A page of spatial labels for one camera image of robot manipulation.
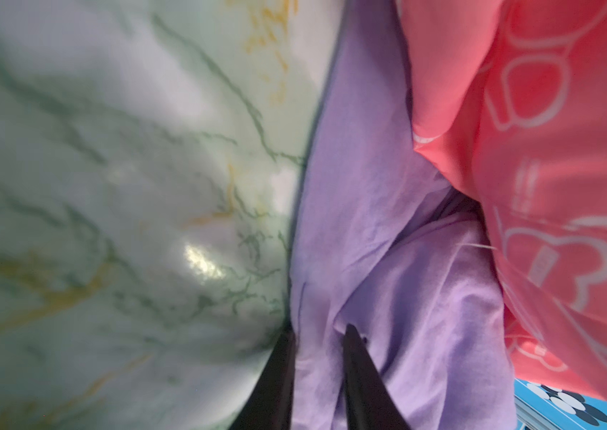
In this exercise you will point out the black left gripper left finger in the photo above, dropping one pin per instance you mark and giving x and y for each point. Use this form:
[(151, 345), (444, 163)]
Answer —
[(270, 404)]

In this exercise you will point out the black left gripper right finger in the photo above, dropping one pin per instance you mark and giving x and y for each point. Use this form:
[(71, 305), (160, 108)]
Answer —
[(368, 403)]

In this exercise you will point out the pink printed jacket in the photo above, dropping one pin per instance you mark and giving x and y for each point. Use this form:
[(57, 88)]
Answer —
[(510, 105)]

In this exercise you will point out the purple cloth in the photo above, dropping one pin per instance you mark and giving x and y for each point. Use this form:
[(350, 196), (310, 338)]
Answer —
[(383, 242)]

